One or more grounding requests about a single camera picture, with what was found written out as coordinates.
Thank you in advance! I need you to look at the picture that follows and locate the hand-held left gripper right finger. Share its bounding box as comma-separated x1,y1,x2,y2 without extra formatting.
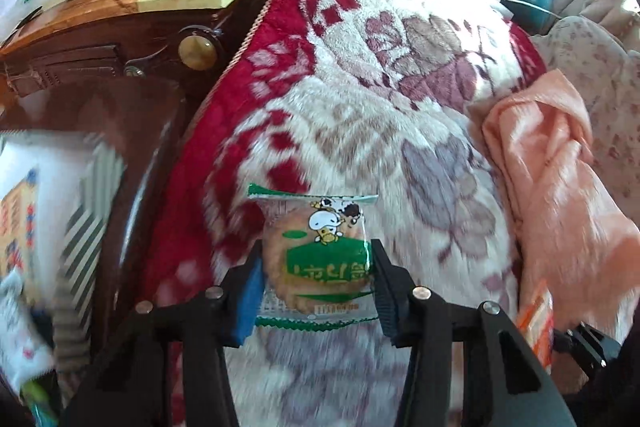
370,238,578,427

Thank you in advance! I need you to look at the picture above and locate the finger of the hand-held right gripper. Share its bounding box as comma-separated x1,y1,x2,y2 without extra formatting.
552,322,623,380

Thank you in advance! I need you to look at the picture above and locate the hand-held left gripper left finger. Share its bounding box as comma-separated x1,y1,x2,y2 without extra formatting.
60,252,266,427

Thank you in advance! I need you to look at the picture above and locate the orange snack packet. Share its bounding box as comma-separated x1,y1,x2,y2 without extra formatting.
517,279,556,375

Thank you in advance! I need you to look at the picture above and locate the green white rice cracker packet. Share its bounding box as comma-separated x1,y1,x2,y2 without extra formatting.
248,183,379,332

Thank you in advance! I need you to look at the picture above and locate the striped white cardboard box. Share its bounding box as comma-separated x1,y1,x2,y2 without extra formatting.
0,132,126,408

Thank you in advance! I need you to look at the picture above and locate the strawberry rice cracker packet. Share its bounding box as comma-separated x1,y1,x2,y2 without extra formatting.
0,269,56,395

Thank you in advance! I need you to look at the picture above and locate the green snack packet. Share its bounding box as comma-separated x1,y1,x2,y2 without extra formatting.
22,379,58,427

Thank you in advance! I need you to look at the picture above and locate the peach quilted blanket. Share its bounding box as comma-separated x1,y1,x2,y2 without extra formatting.
467,69,640,358

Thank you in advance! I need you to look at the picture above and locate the red floral fleece blanket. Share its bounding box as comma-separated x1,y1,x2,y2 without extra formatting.
140,0,551,427

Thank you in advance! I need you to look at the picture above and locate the long soda cracker packet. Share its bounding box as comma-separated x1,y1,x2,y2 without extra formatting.
0,167,41,303

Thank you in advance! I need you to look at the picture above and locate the white cable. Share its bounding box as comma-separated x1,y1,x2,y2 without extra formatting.
492,0,566,20

